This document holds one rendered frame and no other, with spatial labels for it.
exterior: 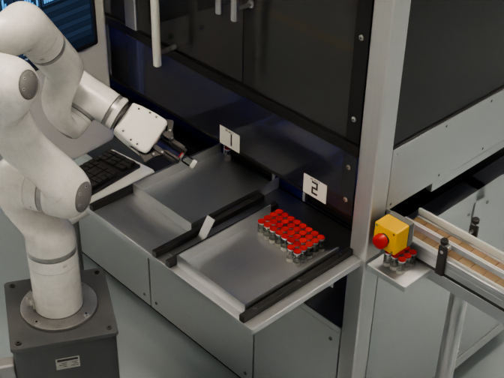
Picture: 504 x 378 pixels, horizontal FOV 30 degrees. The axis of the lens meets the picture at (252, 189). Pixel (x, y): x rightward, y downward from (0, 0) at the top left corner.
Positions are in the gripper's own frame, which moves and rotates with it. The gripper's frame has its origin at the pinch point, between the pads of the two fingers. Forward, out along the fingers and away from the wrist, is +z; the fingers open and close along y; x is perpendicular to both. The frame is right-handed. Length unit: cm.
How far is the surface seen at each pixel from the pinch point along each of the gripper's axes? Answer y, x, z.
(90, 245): 7, -152, -15
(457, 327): -10, -24, 89
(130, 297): 15, -152, 9
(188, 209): 0.0, -41.6, 10.0
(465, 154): -52, -19, 66
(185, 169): -13, -56, 2
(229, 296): 20.1, -11.6, 30.6
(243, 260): 7.6, -23.9, 29.7
